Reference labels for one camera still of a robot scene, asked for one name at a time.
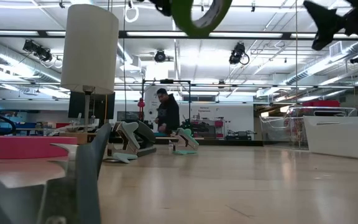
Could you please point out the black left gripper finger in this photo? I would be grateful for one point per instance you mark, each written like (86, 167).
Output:
(162, 7)

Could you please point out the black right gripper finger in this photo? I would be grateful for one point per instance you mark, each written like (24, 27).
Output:
(328, 25)

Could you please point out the green tape roll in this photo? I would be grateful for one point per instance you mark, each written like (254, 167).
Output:
(182, 21)

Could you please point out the teal staple remover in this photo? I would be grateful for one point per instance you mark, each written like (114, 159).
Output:
(186, 140)

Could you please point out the pink tape roll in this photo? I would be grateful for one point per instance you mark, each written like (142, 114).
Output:
(26, 147)

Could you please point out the clear plastic tape bin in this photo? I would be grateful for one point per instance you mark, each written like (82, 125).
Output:
(291, 124)

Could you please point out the black ceiling spotlight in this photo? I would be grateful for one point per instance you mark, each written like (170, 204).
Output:
(357, 59)
(160, 56)
(237, 53)
(37, 51)

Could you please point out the red box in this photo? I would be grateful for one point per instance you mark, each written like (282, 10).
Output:
(322, 103)

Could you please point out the white shade wooden base lamp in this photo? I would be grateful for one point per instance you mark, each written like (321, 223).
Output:
(89, 46)

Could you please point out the red hanging object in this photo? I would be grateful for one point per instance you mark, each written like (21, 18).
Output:
(141, 107)

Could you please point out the person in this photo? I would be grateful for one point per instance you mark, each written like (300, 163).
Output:
(169, 112)

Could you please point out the white plastic tray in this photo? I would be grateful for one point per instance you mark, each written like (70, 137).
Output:
(337, 137)

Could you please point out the shelf with red bins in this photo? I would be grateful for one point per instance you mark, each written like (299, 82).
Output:
(217, 124)

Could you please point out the black monitor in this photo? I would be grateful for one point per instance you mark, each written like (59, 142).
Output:
(76, 105)

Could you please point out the black equipment on bench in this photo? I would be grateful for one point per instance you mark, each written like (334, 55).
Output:
(241, 135)

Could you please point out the silver ceiling air duct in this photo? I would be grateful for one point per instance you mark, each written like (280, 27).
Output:
(11, 60)
(346, 53)

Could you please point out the black aluminium table frame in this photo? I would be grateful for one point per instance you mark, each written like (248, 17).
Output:
(228, 142)

